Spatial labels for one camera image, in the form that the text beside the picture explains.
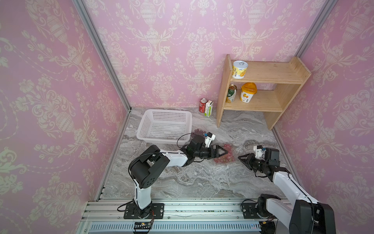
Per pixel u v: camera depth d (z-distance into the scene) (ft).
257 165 2.42
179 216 2.41
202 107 3.73
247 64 2.43
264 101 3.13
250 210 2.39
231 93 2.87
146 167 1.64
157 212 2.45
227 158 2.90
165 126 3.58
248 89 2.91
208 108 3.56
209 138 2.67
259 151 2.66
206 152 2.56
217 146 2.49
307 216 1.39
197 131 3.25
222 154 2.54
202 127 3.35
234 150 3.01
